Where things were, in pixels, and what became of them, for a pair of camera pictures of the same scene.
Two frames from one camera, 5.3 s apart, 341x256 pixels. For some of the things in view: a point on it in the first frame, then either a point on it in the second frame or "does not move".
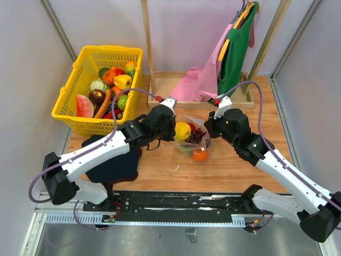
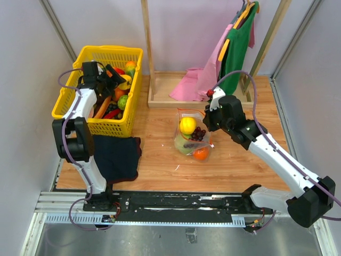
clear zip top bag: [192, 137] does not move
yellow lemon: [183, 131] to [187, 125]
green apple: [184, 146] does not move
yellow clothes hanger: [222, 53] does not move
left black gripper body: [167, 134] to [107, 86]
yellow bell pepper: [123, 81] does not move
